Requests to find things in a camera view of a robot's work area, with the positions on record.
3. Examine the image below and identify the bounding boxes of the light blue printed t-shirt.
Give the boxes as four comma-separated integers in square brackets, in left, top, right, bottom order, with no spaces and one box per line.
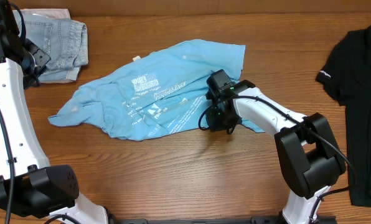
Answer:
[47,39,266,142]

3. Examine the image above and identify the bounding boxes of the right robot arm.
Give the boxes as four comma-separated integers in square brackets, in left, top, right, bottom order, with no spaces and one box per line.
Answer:
[202,78,346,223]

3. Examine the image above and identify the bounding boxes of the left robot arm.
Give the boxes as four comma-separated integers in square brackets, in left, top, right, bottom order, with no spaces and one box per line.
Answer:
[0,1,116,223]

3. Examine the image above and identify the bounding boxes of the folded light denim shorts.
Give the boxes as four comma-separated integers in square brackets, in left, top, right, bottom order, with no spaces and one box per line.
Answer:
[13,10,89,83]

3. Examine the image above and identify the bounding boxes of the folded pale pink garment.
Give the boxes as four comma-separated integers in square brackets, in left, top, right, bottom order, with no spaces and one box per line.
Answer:
[19,8,82,84]

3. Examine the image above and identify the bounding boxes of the black t-shirt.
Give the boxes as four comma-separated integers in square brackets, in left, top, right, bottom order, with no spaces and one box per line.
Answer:
[316,26,371,207]

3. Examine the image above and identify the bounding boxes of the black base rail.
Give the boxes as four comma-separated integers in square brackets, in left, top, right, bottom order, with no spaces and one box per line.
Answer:
[116,215,287,224]

